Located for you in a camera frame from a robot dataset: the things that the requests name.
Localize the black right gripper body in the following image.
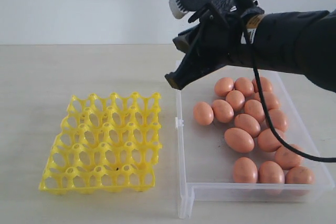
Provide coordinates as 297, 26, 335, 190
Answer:
188, 0, 264, 68

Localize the brown egg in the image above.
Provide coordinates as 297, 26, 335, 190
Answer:
233, 157, 258, 184
262, 91, 281, 111
193, 101, 214, 126
252, 77, 273, 93
259, 161, 285, 184
274, 146, 303, 170
224, 127, 255, 153
234, 113, 261, 138
268, 109, 289, 132
225, 90, 245, 112
244, 99, 265, 123
285, 166, 315, 184
257, 129, 281, 153
212, 99, 234, 123
214, 77, 234, 97
234, 77, 254, 97

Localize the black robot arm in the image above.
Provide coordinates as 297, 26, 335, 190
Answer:
165, 0, 335, 91

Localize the clear plastic bin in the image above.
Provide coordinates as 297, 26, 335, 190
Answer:
175, 66, 335, 218

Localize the yellow plastic egg tray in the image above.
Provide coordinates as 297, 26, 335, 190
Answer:
39, 92, 162, 195

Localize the black cable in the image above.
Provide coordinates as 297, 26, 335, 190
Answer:
230, 0, 336, 163

